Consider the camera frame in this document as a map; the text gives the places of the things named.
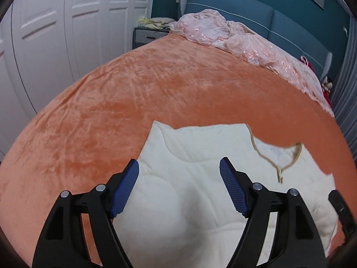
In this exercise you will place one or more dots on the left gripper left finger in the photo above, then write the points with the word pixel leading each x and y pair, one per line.
pixel 62 239

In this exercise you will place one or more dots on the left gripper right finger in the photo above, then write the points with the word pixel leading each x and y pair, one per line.
pixel 296 240

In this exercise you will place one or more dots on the cream quilted jacket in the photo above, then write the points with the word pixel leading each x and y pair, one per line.
pixel 180 214

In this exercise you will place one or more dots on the grey blue curtain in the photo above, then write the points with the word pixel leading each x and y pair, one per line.
pixel 344 92

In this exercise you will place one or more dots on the orange plush bed blanket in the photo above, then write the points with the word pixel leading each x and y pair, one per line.
pixel 94 127

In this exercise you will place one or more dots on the red pillow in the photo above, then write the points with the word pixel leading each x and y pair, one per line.
pixel 325 70

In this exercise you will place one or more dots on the plush toy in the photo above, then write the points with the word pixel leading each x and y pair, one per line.
pixel 326 84

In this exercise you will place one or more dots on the white wardrobe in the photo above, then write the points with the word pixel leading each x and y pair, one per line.
pixel 47 45

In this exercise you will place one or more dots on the grey nightstand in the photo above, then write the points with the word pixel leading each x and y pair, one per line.
pixel 143 35

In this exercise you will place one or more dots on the pink sequined quilt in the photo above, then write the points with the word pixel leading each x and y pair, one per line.
pixel 208 27

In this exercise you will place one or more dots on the blue upholstered headboard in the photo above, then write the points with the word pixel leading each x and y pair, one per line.
pixel 268 23

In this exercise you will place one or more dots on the clutter on nightstand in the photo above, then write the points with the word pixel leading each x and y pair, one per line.
pixel 158 23

